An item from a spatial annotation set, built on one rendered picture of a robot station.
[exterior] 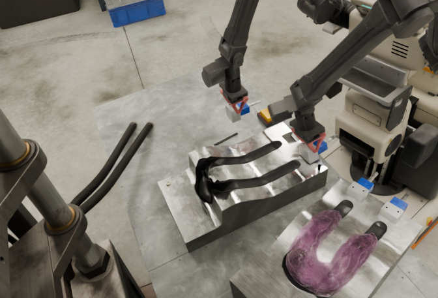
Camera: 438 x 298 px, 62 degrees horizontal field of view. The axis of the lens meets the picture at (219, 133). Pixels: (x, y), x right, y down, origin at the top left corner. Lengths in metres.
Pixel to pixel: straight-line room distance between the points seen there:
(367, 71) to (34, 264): 1.14
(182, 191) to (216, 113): 0.46
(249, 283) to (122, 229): 1.39
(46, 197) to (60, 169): 1.83
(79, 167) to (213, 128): 1.43
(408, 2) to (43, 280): 0.94
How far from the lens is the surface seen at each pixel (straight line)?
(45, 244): 1.03
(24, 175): 0.84
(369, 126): 1.50
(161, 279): 1.14
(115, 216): 2.34
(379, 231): 1.15
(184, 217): 1.15
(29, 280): 0.99
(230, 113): 1.31
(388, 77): 1.32
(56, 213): 0.99
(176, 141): 1.46
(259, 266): 0.99
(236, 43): 1.12
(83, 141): 2.89
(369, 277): 1.03
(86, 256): 1.15
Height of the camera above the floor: 1.81
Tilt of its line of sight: 44 degrees down
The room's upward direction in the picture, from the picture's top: 9 degrees counter-clockwise
